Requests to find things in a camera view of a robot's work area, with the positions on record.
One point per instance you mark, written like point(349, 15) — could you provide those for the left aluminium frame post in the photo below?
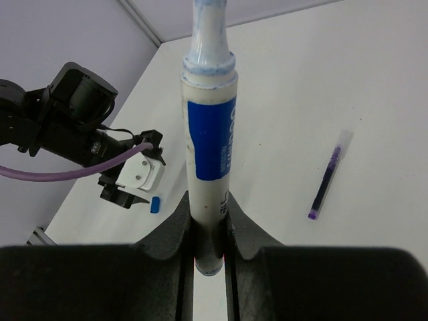
point(136, 15)

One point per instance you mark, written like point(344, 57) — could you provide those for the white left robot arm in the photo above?
point(66, 118)

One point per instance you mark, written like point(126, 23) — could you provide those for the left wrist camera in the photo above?
point(144, 170)

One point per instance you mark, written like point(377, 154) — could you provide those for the white marker pen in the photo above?
point(209, 94)

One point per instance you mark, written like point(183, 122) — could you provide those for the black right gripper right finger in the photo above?
point(267, 280)

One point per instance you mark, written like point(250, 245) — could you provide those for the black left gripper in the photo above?
point(113, 194)

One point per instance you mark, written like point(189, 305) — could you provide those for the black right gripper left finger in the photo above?
point(148, 280)

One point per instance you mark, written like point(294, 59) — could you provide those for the small dark blue cap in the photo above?
point(155, 204)

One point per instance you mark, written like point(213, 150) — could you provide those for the clear pen cap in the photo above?
point(343, 142)

